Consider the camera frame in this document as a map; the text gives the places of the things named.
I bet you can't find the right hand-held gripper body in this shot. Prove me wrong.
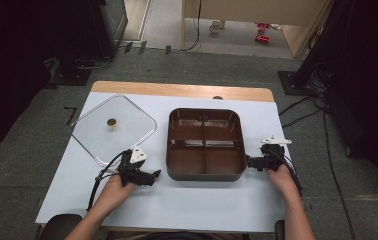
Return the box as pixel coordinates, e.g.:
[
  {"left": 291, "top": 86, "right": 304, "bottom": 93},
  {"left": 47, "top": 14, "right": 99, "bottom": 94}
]
[{"left": 260, "top": 134, "right": 293, "bottom": 172}]

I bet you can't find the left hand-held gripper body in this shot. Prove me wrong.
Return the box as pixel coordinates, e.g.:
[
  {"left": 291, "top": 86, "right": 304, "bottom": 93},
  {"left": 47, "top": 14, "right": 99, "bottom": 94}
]
[{"left": 117, "top": 146, "right": 149, "bottom": 187}]

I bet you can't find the clear square lid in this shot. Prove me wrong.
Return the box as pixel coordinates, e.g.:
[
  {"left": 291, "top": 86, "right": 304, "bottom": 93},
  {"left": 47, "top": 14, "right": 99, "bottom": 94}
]
[{"left": 70, "top": 93, "right": 158, "bottom": 168}]

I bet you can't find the brown divided box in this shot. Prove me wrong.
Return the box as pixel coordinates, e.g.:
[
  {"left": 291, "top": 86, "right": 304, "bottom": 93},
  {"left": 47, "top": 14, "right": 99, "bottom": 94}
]
[{"left": 165, "top": 107, "right": 248, "bottom": 183}]

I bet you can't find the person's left hand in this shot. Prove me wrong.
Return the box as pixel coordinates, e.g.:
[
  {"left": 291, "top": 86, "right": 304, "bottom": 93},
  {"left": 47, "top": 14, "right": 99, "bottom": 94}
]
[{"left": 100, "top": 173, "right": 137, "bottom": 215}]

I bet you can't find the person's right hand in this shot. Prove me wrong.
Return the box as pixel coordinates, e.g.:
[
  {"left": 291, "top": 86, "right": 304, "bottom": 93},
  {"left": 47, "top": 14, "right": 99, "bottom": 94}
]
[{"left": 265, "top": 164, "right": 301, "bottom": 198}]

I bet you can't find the white table mat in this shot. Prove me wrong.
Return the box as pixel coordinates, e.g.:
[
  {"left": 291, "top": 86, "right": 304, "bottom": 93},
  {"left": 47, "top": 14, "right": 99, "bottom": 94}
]
[{"left": 34, "top": 91, "right": 292, "bottom": 234}]

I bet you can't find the person's dark clothing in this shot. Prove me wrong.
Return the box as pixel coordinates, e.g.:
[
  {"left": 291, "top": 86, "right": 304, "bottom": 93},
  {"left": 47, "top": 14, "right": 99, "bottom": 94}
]
[{"left": 140, "top": 231, "right": 213, "bottom": 240}]

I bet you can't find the black chair armrest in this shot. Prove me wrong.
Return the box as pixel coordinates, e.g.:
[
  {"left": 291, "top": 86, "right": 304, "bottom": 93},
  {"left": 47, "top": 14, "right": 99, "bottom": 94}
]
[
  {"left": 38, "top": 213, "right": 84, "bottom": 240},
  {"left": 274, "top": 219, "right": 286, "bottom": 240}
]

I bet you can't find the black stand base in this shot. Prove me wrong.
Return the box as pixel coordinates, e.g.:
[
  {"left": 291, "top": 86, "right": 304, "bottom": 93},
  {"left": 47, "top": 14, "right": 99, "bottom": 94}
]
[
  {"left": 277, "top": 69, "right": 316, "bottom": 98},
  {"left": 49, "top": 57, "right": 94, "bottom": 88}
]

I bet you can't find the wooden table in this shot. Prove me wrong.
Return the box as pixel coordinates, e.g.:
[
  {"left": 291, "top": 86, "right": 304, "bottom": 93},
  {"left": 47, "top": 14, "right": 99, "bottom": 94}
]
[{"left": 89, "top": 80, "right": 276, "bottom": 103}]

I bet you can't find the black curtain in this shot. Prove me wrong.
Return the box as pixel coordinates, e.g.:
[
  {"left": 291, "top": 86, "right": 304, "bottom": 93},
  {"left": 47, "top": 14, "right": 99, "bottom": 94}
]
[
  {"left": 0, "top": 0, "right": 93, "bottom": 158},
  {"left": 305, "top": 0, "right": 378, "bottom": 203}
]

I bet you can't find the white object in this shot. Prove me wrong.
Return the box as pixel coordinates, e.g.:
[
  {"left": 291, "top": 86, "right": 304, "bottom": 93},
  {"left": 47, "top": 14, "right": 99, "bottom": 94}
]
[{"left": 208, "top": 19, "right": 227, "bottom": 35}]

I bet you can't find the dark cabinet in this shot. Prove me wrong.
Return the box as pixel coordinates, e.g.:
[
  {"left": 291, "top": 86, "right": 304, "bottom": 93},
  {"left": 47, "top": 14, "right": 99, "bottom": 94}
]
[{"left": 88, "top": 0, "right": 129, "bottom": 59}]

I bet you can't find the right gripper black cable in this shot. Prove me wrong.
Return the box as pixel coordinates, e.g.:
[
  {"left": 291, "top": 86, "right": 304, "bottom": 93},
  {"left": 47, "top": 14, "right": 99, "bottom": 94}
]
[{"left": 270, "top": 147, "right": 304, "bottom": 198}]

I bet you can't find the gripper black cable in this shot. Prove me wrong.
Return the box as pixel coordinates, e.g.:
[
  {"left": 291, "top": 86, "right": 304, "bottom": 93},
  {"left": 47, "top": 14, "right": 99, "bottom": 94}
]
[
  {"left": 86, "top": 150, "right": 129, "bottom": 212},
  {"left": 270, "top": 147, "right": 304, "bottom": 198}
]

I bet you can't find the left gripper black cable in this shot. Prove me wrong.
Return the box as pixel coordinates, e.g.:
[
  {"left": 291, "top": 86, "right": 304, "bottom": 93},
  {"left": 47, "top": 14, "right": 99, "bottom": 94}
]
[{"left": 86, "top": 150, "right": 129, "bottom": 212}]

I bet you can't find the black floor cable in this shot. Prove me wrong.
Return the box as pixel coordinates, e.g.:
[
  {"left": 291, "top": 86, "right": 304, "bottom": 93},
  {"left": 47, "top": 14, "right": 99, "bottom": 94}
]
[
  {"left": 278, "top": 93, "right": 328, "bottom": 130},
  {"left": 322, "top": 106, "right": 357, "bottom": 240}
]

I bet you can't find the black hanging cable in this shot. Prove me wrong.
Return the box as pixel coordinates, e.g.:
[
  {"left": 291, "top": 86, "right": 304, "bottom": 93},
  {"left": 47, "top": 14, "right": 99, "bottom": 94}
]
[{"left": 180, "top": 0, "right": 203, "bottom": 53}]

